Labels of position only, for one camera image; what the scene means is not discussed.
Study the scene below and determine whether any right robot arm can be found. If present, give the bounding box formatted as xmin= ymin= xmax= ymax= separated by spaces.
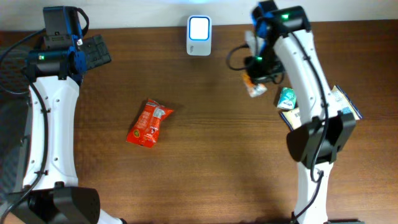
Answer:
xmin=244 ymin=1 xmax=356 ymax=223

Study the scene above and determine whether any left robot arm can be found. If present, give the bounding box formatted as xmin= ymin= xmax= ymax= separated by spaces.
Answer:
xmin=6 ymin=6 xmax=122 ymax=223

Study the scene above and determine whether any cream snack bag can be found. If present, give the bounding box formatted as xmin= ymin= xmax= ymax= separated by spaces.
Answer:
xmin=280 ymin=85 xmax=363 ymax=131

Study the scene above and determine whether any teal tissue pack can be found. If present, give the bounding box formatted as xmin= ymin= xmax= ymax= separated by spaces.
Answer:
xmin=277 ymin=87 xmax=297 ymax=110

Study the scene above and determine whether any red snack pouch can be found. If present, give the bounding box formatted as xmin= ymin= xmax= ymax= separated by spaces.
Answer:
xmin=126 ymin=99 xmax=174 ymax=148

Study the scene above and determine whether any white barcode scanner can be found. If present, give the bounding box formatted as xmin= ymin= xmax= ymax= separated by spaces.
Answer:
xmin=187 ymin=15 xmax=212 ymax=56

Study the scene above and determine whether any grey plastic mesh basket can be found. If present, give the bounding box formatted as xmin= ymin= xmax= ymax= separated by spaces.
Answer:
xmin=1 ymin=46 xmax=31 ymax=205

